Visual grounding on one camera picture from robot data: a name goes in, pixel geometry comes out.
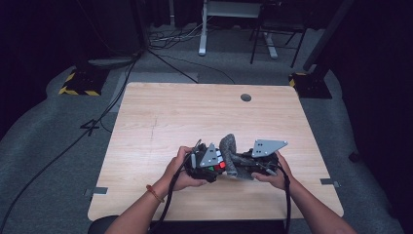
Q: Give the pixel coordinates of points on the person's left hand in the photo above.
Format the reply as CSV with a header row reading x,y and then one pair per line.
x,y
177,169

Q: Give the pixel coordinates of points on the person's dark clothing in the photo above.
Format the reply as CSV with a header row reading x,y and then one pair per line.
x,y
220,228

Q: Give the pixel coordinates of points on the person's right hand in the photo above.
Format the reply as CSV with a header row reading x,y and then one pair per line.
x,y
284,177

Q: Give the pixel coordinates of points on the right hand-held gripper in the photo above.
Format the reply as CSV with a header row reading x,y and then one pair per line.
x,y
266,148

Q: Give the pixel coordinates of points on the black round seat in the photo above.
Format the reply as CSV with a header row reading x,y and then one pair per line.
x,y
102,226

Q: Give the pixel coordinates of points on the dark slanted pole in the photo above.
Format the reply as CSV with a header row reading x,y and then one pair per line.
x,y
326,35

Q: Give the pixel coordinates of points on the grey tape strip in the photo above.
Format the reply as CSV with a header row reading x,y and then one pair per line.
x,y
328,181

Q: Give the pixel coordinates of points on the multicoloured puzzle cube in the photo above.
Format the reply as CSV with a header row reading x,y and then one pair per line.
x,y
222,164

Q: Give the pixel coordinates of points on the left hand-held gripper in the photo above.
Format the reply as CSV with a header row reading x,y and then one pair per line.
x,y
207,157

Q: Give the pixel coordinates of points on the black yellow striped stand base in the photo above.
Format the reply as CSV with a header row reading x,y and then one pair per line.
x,y
82,83
311,86

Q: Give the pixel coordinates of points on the grey sock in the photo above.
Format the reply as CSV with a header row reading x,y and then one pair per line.
x,y
227,146

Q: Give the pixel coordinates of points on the black metal chair frame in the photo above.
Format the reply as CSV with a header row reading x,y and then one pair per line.
x,y
256,39

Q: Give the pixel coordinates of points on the dark round table grommet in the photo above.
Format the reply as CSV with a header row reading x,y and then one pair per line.
x,y
245,97

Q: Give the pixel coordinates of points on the white desk frame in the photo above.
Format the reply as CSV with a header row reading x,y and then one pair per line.
x,y
203,39

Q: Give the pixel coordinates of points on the small dark floor object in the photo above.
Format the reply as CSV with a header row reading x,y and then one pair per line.
x,y
354,157

